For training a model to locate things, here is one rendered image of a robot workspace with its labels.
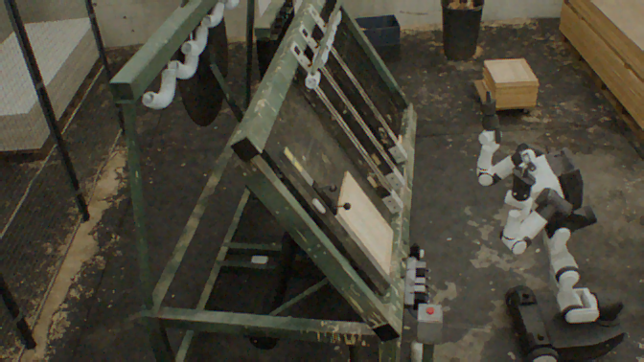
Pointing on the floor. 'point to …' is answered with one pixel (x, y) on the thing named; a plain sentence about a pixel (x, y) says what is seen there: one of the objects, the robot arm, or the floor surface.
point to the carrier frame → (171, 318)
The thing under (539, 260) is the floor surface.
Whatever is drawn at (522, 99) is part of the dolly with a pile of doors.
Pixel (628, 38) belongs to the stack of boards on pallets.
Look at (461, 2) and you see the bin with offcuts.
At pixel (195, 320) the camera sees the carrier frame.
